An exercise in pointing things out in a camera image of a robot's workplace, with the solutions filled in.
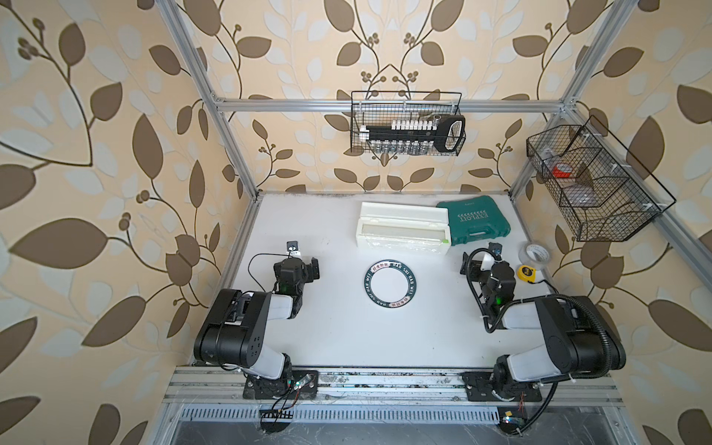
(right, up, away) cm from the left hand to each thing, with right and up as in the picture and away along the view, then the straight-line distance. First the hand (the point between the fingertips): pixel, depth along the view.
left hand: (295, 258), depth 94 cm
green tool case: (+66, +14, +11) cm, 69 cm away
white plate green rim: (+33, -9, 0) cm, 34 cm away
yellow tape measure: (+80, -5, 0) cm, 80 cm away
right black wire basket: (+88, +21, -21) cm, 93 cm away
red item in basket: (+82, +28, -13) cm, 88 cm away
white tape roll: (+87, 0, +7) cm, 87 cm away
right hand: (+63, +1, -2) cm, 63 cm away
